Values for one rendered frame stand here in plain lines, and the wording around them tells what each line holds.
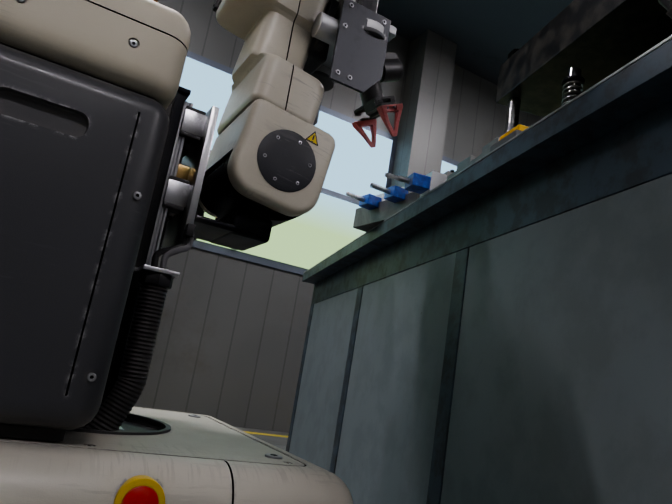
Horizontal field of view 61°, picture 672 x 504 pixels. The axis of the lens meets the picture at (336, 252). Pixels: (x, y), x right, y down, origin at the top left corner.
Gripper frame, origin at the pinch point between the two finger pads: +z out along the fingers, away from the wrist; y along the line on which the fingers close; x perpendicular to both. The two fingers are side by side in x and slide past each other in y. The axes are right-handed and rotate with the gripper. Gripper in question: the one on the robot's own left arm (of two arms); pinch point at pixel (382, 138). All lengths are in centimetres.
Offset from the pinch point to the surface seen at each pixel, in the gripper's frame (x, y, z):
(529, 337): 26, -56, 43
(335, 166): -136, 244, -34
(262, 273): -59, 246, 29
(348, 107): -162, 246, -78
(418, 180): 9.9, -21.5, 14.2
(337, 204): -129, 244, -7
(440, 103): -232, 223, -66
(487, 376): 26, -46, 49
